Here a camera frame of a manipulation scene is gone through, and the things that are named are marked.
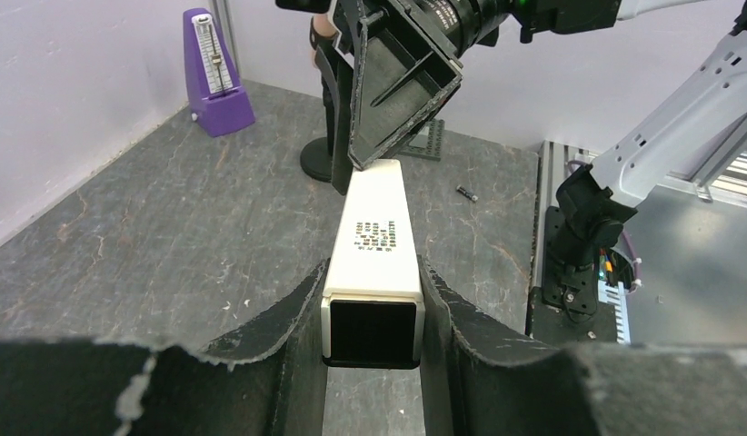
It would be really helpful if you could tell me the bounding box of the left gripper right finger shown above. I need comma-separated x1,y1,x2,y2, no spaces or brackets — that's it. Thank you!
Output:
418,259,747,435

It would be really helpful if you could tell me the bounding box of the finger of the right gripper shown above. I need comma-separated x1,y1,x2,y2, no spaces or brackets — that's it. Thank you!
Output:
347,1,462,170
315,42,354,196

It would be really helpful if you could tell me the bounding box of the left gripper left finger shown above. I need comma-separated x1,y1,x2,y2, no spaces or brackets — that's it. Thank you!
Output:
0,262,327,435

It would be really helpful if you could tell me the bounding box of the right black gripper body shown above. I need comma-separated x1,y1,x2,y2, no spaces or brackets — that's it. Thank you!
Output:
275,1,518,56

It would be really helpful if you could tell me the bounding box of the black AAA battery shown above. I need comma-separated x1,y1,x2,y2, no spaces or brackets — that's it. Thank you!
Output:
456,185,478,203

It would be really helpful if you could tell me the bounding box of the white remote control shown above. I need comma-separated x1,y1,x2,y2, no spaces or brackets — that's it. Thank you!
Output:
320,159,425,369

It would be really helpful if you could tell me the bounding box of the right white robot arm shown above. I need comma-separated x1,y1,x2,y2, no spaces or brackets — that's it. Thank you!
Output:
279,1,747,316

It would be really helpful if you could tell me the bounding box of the grey brick baseplate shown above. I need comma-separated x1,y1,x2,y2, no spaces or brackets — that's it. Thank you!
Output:
399,119,445,162

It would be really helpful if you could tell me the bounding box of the black stand with pink head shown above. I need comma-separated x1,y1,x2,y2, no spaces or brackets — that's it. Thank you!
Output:
299,15,351,183

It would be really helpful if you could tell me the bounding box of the purple metronome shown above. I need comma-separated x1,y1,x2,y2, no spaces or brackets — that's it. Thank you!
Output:
183,8,255,137

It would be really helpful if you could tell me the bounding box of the white slotted cable duct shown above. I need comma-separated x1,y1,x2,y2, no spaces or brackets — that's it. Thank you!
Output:
598,281,632,344

